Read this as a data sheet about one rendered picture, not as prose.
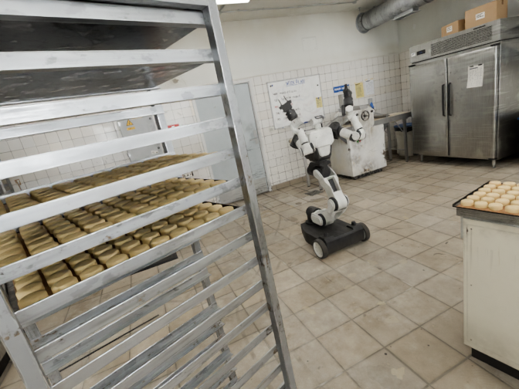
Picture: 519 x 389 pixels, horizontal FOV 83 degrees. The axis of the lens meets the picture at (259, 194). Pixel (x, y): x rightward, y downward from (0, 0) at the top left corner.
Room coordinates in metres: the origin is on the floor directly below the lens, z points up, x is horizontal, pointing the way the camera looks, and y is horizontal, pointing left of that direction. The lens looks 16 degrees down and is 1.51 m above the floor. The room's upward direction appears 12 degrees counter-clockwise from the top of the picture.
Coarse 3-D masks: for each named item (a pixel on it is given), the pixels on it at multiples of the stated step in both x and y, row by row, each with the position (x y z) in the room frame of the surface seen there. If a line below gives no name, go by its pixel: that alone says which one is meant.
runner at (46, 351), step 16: (240, 240) 0.84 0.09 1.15; (208, 256) 0.76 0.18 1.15; (176, 272) 0.69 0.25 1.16; (192, 272) 0.72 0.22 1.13; (160, 288) 0.66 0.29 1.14; (128, 304) 0.61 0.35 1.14; (96, 320) 0.56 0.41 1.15; (112, 320) 0.58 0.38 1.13; (64, 336) 0.52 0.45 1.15; (80, 336) 0.54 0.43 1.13; (48, 352) 0.50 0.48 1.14
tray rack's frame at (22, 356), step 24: (72, 0) 0.74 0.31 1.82; (96, 0) 0.70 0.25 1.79; (120, 0) 0.72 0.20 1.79; (144, 0) 0.74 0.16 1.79; (168, 0) 0.77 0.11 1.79; (192, 0) 0.82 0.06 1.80; (0, 288) 0.47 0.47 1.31; (0, 312) 0.46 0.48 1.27; (0, 336) 0.45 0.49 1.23; (24, 336) 0.47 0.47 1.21; (24, 360) 0.46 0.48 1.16; (24, 384) 0.45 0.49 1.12; (48, 384) 0.47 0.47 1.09
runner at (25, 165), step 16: (176, 128) 0.77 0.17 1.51; (192, 128) 0.80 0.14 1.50; (208, 128) 0.83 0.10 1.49; (96, 144) 0.64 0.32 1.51; (112, 144) 0.66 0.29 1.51; (128, 144) 0.68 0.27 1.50; (144, 144) 0.71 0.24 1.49; (16, 160) 0.55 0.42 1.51; (32, 160) 0.57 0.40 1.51; (48, 160) 0.58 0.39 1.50; (64, 160) 0.60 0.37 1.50; (80, 160) 0.62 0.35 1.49; (0, 176) 0.53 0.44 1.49
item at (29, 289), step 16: (192, 208) 0.96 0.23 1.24; (208, 208) 0.93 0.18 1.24; (224, 208) 0.89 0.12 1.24; (160, 224) 0.87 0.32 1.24; (176, 224) 0.88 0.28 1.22; (192, 224) 0.80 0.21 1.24; (112, 240) 0.82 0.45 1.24; (128, 240) 0.78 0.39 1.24; (144, 240) 0.76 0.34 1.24; (160, 240) 0.73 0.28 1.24; (80, 256) 0.73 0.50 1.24; (96, 256) 0.74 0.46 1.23; (112, 256) 0.69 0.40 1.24; (128, 256) 0.71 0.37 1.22; (32, 272) 0.69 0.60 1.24; (48, 272) 0.66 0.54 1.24; (64, 272) 0.64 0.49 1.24; (80, 272) 0.62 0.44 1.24; (96, 272) 0.61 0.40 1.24; (16, 288) 0.63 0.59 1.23; (32, 288) 0.59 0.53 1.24; (48, 288) 0.62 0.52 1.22; (64, 288) 0.57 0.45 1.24
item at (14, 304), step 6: (216, 204) 1.00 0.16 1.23; (222, 204) 0.97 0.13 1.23; (6, 282) 0.70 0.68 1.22; (12, 282) 0.69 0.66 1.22; (6, 288) 0.66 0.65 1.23; (12, 288) 0.66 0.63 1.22; (6, 294) 0.61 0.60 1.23; (12, 294) 0.62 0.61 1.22; (12, 300) 0.59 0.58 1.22; (12, 306) 0.56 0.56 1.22; (18, 306) 0.56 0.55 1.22
